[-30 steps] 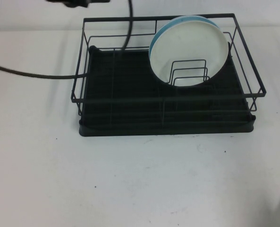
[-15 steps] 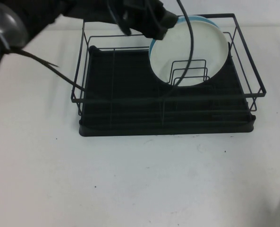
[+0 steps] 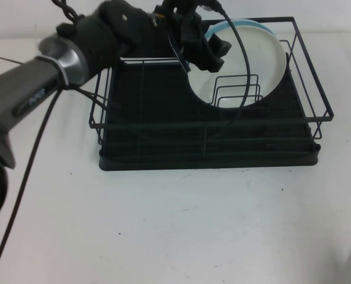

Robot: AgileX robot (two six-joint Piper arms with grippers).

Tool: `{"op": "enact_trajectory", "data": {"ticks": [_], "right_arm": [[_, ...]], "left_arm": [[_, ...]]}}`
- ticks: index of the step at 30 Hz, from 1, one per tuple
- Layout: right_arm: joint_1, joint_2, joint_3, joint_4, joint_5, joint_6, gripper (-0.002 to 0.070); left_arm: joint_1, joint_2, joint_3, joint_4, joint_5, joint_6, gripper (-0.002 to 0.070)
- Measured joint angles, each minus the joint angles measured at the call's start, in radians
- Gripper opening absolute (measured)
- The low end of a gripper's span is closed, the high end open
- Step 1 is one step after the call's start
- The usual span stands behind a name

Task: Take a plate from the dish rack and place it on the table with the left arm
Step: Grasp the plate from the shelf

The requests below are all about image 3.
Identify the white round plate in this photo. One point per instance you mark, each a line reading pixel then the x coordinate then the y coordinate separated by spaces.
pixel 252 65

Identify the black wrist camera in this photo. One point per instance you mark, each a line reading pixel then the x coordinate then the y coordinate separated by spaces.
pixel 190 6

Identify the grey and black left robot arm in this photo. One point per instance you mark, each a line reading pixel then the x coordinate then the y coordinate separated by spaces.
pixel 30 85

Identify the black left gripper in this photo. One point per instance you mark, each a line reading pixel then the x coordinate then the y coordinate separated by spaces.
pixel 181 32

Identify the light blue round plate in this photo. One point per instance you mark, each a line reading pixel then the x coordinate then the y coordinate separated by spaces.
pixel 246 23

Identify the black dish drying rack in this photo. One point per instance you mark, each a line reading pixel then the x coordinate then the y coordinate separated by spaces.
pixel 163 97

